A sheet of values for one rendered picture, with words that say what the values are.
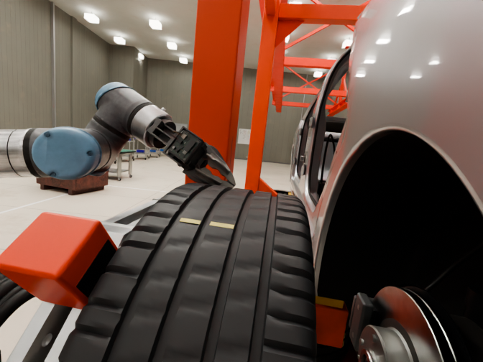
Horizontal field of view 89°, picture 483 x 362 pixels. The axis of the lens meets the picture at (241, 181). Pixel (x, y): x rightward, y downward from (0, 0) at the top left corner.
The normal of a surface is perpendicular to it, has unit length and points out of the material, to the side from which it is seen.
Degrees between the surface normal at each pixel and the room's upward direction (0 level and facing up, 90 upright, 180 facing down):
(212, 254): 29
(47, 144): 90
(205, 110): 90
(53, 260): 35
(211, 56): 90
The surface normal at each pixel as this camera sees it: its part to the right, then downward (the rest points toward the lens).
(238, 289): 0.00, -0.72
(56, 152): 0.33, 0.18
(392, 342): 0.07, -0.93
